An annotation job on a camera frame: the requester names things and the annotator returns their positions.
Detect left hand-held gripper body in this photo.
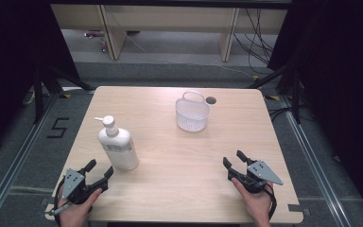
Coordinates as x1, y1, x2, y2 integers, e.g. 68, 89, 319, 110
54, 167, 110, 206

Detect black hanging cables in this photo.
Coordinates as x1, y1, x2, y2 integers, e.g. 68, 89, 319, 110
232, 8, 276, 76

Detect person's right hand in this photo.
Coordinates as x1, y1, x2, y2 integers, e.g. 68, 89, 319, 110
231, 177, 275, 227

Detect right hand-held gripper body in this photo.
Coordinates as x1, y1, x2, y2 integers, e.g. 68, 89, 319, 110
227, 159, 285, 195

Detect metal floor rail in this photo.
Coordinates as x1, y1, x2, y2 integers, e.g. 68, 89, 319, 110
0, 92, 60, 227
279, 94, 354, 227

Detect black metal stand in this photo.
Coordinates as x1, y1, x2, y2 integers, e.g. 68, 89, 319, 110
32, 63, 96, 125
246, 59, 303, 125

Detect black floor cable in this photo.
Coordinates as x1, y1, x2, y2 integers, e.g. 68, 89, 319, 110
267, 106, 295, 123

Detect dark curtain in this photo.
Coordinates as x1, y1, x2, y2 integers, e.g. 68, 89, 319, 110
0, 0, 80, 160
267, 0, 363, 219

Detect white pump bottle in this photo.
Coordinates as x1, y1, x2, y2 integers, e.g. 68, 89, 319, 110
94, 114, 140, 171

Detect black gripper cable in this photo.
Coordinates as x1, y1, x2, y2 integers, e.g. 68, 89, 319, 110
53, 176, 67, 227

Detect white plastic basket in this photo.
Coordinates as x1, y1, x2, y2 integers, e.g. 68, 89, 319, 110
174, 90, 211, 133

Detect black gripper strap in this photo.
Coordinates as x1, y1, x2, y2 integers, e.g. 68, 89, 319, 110
264, 182, 279, 221

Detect person's left hand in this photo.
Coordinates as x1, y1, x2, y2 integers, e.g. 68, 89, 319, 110
57, 187, 103, 227

